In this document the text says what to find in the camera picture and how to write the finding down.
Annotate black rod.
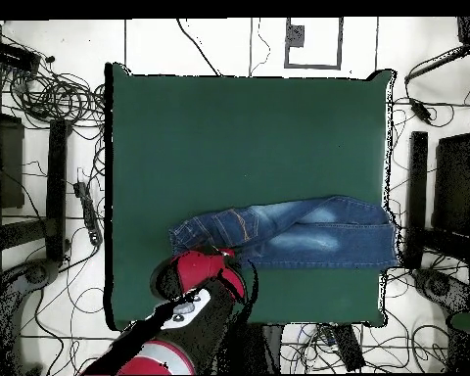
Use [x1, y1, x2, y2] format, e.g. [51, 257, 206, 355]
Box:
[403, 43, 470, 85]

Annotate black power box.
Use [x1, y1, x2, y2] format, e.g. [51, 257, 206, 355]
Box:
[0, 39, 43, 74]

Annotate blue denim jeans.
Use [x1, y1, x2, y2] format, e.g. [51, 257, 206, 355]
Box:
[166, 194, 400, 271]

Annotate black flat box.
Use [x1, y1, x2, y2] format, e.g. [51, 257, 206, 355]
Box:
[431, 131, 470, 238]

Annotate black stand frame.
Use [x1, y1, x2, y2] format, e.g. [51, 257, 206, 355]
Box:
[404, 130, 470, 270]
[0, 117, 71, 262]

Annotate black rectangular device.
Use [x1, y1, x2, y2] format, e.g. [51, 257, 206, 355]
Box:
[330, 323, 366, 372]

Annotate dark green table cloth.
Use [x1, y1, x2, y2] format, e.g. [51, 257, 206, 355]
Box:
[103, 62, 395, 332]

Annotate small grey square plate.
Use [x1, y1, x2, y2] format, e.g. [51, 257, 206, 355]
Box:
[285, 23, 306, 49]

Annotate black power strip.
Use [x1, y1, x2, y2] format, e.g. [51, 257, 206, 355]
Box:
[72, 180, 104, 247]

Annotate black grey stand base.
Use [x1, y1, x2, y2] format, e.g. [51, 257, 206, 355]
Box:
[412, 267, 470, 314]
[0, 258, 61, 375]

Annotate tangled black cable bundle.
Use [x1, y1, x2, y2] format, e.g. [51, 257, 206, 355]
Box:
[7, 66, 107, 130]

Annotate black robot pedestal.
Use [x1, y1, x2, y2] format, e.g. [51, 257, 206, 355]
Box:
[214, 322, 285, 375]

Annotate grey square frame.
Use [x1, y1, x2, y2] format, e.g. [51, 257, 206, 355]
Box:
[283, 16, 344, 71]

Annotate black power adapter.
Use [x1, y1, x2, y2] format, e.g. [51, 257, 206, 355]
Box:
[408, 97, 435, 123]

